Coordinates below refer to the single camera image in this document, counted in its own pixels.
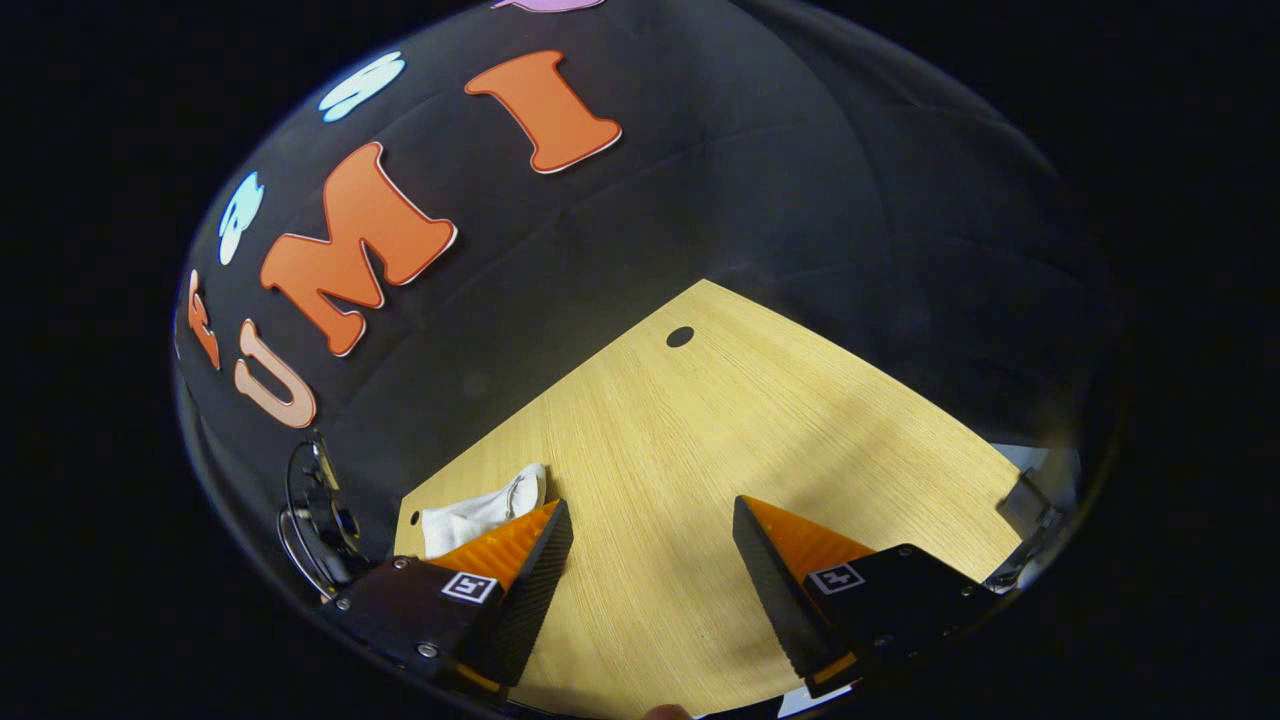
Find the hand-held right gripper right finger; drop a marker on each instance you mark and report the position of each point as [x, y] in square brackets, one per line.
[775, 590]

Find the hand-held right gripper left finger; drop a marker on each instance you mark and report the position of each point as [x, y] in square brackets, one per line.
[530, 600]

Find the white jeans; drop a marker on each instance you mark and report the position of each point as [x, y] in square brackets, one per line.
[470, 520]

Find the grey metal frame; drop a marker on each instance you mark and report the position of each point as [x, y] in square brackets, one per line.
[1028, 505]

